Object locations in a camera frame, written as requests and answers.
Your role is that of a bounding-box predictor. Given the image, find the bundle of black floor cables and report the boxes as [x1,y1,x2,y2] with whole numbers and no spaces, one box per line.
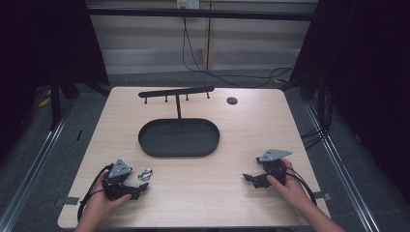
[300,86,335,151]

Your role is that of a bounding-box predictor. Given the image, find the black horizontal bar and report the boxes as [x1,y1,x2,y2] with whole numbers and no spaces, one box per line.
[86,7,319,22]

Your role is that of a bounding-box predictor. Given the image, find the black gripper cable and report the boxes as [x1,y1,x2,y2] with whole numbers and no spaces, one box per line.
[284,165,319,207]
[76,162,116,223]

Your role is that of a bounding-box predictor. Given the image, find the black metal stand leg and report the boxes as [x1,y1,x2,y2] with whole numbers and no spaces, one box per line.
[49,84,62,131]

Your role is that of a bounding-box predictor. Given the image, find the dark curtain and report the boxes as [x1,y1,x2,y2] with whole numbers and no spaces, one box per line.
[0,0,111,162]
[288,0,410,204]

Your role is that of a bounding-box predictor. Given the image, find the person's right hand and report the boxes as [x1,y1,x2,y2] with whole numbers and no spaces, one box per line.
[266,158,311,214]

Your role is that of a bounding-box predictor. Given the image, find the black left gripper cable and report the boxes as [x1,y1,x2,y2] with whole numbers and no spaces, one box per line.
[76,162,116,223]

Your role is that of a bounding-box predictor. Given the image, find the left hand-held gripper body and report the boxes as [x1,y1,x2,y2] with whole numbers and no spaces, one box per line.
[102,158,142,202]

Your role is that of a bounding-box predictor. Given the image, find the black wall cable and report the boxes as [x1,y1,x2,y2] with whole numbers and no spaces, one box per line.
[181,14,297,89]

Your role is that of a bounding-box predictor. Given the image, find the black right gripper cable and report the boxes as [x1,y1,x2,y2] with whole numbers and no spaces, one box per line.
[284,165,319,207]

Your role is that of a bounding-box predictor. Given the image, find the yellow floor tape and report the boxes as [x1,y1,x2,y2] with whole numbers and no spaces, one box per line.
[37,96,52,109]

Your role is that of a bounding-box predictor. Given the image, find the white wall socket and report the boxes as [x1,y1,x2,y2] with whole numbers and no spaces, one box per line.
[176,0,201,10]

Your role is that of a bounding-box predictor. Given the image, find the small silver metal keys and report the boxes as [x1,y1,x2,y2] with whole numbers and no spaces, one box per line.
[137,167,154,182]

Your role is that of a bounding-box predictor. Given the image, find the metal floor rail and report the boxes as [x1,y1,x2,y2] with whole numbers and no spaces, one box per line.
[305,101,382,232]
[0,101,77,232]

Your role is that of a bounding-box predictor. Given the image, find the black hook stand with tray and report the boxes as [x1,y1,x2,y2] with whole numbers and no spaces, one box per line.
[137,85,221,159]

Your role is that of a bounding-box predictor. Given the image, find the person's left hand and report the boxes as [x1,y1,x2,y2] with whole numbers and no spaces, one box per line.
[84,170,133,223]

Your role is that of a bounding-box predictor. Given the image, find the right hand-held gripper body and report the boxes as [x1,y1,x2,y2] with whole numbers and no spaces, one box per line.
[253,148,293,189]

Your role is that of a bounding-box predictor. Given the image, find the grey tape piece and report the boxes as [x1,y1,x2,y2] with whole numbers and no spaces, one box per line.
[53,196,80,208]
[312,190,333,201]

